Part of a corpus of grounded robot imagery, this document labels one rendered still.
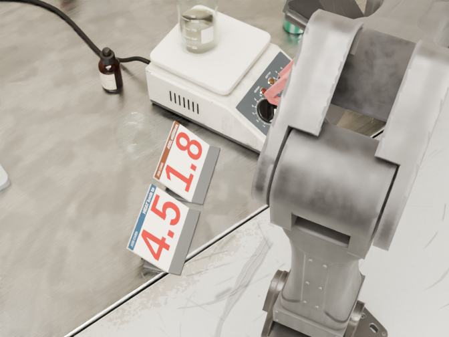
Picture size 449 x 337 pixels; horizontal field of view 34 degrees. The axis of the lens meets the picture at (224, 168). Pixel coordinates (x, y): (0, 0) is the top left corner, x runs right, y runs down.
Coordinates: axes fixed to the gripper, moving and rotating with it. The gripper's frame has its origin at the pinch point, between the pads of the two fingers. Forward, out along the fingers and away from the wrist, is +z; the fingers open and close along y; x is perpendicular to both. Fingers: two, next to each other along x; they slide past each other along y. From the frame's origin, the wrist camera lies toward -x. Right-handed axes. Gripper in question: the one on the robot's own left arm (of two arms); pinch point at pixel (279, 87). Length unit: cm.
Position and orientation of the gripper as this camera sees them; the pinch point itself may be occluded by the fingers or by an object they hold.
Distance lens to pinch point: 84.3
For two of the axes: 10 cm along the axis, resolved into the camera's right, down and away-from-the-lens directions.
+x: 5.6, 7.2, 4.1
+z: -6.4, 0.6, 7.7
